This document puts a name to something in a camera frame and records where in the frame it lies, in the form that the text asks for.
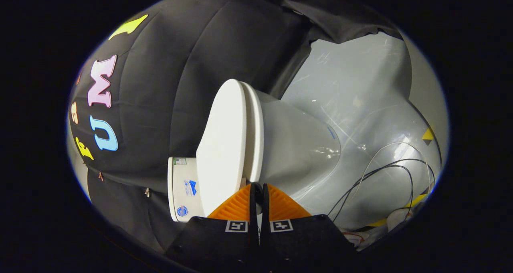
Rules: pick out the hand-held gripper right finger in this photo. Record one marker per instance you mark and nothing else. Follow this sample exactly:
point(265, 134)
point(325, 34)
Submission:
point(296, 245)

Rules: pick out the white toilet lid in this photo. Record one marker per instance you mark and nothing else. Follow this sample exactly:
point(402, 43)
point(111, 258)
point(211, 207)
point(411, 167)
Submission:
point(222, 144)

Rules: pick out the white toilet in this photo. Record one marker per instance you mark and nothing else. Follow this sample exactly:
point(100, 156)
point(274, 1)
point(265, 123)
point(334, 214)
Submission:
point(296, 148)

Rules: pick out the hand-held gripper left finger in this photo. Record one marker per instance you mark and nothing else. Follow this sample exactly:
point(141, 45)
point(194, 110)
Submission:
point(228, 245)

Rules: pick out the white toilet seat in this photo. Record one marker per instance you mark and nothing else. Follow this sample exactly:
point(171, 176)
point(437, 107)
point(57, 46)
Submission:
point(254, 136)

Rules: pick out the yellow black floor tape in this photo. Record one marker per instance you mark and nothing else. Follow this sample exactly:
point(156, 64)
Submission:
point(428, 135)
point(417, 201)

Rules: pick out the black backdrop cloth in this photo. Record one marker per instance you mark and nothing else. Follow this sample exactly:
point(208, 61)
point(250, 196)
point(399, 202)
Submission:
point(168, 80)

